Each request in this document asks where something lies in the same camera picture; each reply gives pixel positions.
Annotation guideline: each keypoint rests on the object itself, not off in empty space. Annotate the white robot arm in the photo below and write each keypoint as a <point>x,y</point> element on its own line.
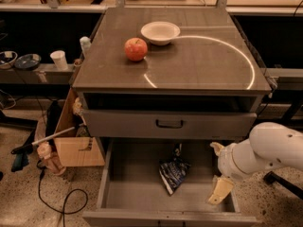
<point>269,146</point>

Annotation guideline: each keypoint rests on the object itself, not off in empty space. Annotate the white-handled broom stick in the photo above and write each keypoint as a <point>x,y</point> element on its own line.
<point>36,143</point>

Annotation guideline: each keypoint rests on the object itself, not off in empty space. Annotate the black chair leg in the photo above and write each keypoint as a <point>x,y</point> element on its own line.
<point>271,177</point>

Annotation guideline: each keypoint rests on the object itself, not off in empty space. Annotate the white plastic bottle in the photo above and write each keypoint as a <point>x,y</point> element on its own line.
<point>85,44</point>

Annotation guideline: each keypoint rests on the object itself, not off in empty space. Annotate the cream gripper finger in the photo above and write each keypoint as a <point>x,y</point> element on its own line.
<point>217,147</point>
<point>221,188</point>

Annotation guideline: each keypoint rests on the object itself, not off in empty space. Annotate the grey side shelf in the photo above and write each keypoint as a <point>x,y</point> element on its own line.
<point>45,73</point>

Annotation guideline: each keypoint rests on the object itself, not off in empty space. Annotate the open grey middle drawer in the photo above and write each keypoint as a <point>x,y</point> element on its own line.
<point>132,193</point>

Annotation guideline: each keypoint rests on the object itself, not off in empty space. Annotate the white bowl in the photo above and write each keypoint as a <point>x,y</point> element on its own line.
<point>160,33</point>

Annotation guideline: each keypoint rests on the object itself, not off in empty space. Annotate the grey drawer cabinet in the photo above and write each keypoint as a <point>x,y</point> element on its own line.
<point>206,69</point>

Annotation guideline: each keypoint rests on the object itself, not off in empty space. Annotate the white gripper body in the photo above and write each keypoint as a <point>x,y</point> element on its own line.
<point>225,161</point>

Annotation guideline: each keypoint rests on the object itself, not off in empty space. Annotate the closed grey top drawer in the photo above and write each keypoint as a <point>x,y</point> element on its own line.
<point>168,125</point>

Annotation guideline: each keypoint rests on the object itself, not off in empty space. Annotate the dark blue plate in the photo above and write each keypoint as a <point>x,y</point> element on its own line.
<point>28,62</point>

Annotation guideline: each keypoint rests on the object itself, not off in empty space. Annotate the red apple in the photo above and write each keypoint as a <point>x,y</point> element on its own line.
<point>135,49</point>

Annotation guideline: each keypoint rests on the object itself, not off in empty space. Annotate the cardboard box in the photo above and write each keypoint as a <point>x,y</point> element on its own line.
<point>73,149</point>

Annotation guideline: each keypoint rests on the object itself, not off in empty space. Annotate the small patterned bowl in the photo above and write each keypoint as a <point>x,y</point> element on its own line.
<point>7,59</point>

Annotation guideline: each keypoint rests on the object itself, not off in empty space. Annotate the blue chip bag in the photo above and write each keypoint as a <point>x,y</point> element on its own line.
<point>174,171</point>

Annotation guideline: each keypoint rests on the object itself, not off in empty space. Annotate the white paper cup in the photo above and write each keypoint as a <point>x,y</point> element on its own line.
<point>59,59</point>

